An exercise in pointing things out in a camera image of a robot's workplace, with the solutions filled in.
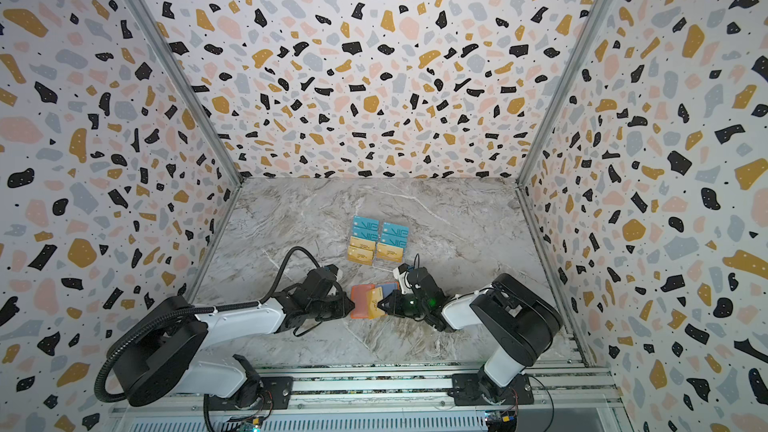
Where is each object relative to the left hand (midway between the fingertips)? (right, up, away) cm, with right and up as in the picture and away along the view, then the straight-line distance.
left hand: (361, 302), depth 86 cm
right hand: (+5, 0, -1) cm, 5 cm away
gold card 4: (+4, +1, +4) cm, 5 cm away
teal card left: (0, +20, +11) cm, 23 cm away
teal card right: (+10, +18, +9) cm, 23 cm away
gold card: (-1, +16, +11) cm, 19 cm away
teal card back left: (-5, +24, +23) cm, 33 cm away
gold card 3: (-2, +12, +11) cm, 17 cm away
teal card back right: (+9, +22, +10) cm, 26 cm away
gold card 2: (+7, +13, +9) cm, 18 cm away
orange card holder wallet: (-1, +1, +2) cm, 2 cm away
